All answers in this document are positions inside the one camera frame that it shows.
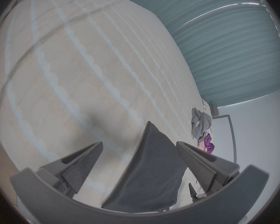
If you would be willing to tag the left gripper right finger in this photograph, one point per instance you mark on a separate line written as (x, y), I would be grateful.
(207, 169)

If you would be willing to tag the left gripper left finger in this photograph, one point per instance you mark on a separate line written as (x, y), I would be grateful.
(71, 171)

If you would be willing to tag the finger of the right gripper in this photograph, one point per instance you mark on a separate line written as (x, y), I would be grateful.
(191, 190)

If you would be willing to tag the black T-shirt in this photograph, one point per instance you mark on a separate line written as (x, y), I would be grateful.
(151, 171)

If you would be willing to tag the pink garment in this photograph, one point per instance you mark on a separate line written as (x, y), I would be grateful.
(201, 145)

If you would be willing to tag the purple garment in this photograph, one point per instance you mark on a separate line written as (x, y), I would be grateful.
(209, 143)

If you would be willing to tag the grey garment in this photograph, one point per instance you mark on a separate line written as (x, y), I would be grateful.
(200, 125)

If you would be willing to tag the grey bedside table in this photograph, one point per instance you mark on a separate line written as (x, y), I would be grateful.
(214, 110)

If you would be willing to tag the white printed pillow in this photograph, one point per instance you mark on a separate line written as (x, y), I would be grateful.
(206, 106)

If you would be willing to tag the bed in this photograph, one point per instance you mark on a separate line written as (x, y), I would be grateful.
(84, 66)

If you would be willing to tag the blue-green curtain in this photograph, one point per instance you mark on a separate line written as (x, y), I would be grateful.
(235, 59)
(177, 3)

